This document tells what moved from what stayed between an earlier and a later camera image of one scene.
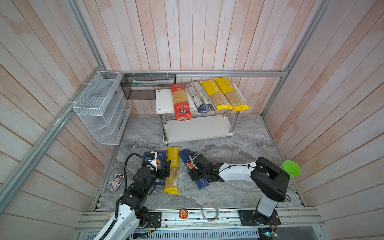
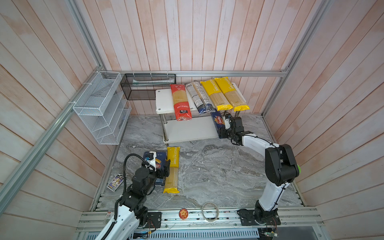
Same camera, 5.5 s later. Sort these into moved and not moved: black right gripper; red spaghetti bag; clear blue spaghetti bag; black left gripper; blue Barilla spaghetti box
Moved: blue Barilla spaghetti box; black right gripper
Not moved: black left gripper; red spaghetti bag; clear blue spaghetti bag
